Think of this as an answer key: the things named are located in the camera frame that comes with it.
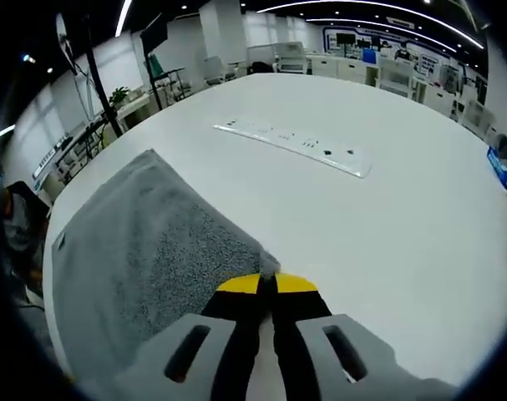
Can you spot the grey towel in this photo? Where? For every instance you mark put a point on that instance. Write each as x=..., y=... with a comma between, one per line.
x=144, y=242

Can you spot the blue box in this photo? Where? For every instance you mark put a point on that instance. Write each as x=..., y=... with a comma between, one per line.
x=370, y=55

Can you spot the black stand pole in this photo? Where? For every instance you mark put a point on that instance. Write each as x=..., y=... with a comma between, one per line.
x=100, y=83

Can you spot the green board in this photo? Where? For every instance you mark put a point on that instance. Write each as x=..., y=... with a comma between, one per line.
x=155, y=64

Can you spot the small black monitor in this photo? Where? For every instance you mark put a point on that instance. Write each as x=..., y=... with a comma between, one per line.
x=155, y=30

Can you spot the white office chair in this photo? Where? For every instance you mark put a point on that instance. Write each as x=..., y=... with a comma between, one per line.
x=214, y=70
x=291, y=56
x=397, y=75

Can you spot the blue packet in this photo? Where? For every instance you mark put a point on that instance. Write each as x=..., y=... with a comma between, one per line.
x=500, y=167

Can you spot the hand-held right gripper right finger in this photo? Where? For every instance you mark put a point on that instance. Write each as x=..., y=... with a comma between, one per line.
x=290, y=334

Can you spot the black bag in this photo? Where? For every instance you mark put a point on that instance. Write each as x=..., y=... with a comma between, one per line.
x=261, y=67

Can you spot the large black monitor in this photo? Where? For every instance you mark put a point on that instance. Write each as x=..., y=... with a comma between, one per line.
x=65, y=42

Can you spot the white table socket panel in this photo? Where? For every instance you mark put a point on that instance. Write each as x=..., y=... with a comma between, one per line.
x=295, y=142

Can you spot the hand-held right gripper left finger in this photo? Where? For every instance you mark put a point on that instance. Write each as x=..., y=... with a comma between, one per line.
x=236, y=334

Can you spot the small green potted plant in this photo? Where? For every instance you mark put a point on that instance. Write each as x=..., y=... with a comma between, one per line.
x=119, y=96

